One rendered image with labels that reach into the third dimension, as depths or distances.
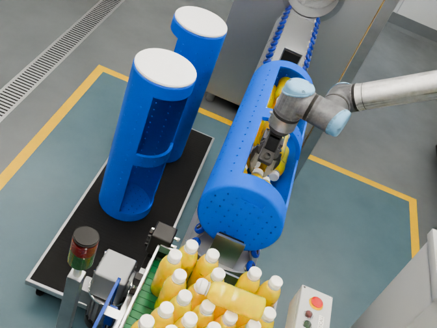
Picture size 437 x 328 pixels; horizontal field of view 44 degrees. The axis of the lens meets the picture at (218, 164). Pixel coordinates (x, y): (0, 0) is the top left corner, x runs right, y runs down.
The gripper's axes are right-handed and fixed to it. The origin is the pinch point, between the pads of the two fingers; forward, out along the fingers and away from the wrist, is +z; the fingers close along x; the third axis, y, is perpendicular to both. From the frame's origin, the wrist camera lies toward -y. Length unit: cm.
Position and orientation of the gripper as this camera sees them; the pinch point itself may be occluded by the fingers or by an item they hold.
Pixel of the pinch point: (257, 172)
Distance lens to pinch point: 187.9
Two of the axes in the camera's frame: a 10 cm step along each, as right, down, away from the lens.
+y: 2.5, -5.9, 7.7
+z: -3.0, 7.1, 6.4
